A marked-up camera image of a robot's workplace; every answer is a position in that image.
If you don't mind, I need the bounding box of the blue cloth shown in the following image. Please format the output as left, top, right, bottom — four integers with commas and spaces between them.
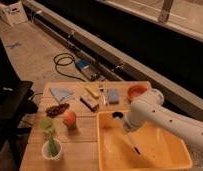
49, 87, 74, 104

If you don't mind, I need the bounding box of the green vegetable in cup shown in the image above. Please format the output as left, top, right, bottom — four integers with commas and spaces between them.
48, 133, 58, 157

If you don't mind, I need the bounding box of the blue and grey power device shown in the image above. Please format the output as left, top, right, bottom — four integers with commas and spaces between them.
75, 59, 100, 81

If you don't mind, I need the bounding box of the orange peach fruit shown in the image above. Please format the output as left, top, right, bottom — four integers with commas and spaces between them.
63, 111, 76, 130

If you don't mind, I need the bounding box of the brown wooden brush block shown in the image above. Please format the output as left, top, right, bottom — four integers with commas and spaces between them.
80, 96, 99, 111

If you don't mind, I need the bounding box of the black chair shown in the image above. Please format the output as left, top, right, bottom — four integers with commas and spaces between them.
0, 81, 38, 169

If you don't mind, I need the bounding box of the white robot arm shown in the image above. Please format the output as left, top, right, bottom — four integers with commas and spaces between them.
112, 89, 203, 149

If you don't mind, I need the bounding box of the bunch of dark grapes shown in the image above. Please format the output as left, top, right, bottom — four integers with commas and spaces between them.
45, 103, 69, 118

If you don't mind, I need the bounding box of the black cable on floor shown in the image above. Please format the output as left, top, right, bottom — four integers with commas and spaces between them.
53, 52, 88, 83

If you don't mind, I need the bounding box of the blue sponge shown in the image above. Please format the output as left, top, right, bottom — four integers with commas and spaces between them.
107, 89, 119, 104

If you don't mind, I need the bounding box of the wooden table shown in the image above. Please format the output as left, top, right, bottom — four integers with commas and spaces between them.
20, 81, 151, 171

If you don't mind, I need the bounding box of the orange bowl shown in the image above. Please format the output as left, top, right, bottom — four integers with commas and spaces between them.
127, 85, 147, 101

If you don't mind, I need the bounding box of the yellow plastic tray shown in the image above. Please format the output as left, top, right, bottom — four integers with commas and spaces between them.
97, 111, 193, 171

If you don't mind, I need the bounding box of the white brush with dark tip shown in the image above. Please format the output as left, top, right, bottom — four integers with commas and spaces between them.
123, 131, 141, 155

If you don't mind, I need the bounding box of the green goblet cup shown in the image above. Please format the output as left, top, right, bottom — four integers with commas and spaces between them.
39, 117, 54, 136

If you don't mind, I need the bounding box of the yellow block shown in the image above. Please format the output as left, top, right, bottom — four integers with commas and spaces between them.
85, 86, 99, 99

